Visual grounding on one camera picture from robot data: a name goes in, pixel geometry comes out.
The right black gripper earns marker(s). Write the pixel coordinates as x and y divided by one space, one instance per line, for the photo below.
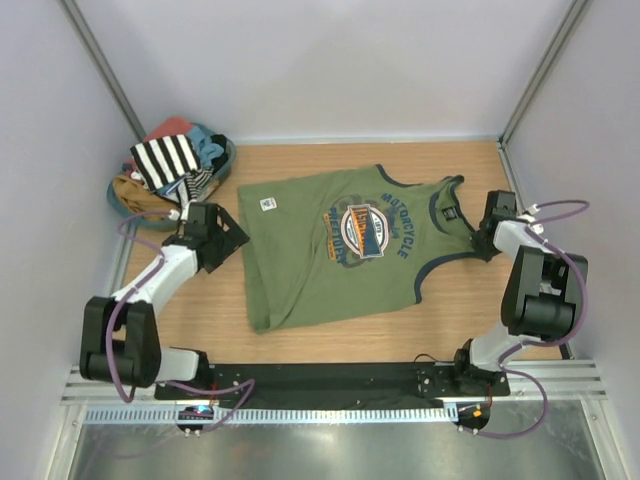
481 250

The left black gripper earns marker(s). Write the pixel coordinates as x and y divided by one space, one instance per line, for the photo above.
233 234

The green motorcycle tank top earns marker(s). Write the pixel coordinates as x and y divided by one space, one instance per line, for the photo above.
345 244

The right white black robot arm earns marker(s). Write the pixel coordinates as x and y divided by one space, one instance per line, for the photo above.
545 299

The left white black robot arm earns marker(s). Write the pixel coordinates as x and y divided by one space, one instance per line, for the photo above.
120 340

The teal laundry basket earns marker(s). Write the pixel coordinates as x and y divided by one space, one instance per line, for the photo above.
202 185

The teal blue garment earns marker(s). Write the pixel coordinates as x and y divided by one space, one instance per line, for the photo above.
205 140

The mustard yellow garment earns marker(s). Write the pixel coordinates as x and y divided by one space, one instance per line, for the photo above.
136 199

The black white striped top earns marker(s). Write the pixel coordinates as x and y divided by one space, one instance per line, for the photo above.
165 160

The red garment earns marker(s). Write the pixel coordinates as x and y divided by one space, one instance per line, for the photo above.
175 125

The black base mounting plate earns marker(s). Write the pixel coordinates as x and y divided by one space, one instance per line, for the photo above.
351 386

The perforated white cable duct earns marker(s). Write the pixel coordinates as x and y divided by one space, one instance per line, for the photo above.
192 415

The aluminium front rail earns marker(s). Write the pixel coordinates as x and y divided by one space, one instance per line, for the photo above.
559 379

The right aluminium corner post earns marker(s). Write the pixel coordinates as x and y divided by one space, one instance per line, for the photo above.
559 40

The aluminium corner post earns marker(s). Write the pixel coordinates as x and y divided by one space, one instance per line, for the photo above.
559 40
96 54

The left aluminium corner post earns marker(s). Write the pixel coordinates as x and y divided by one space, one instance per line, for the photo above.
96 54

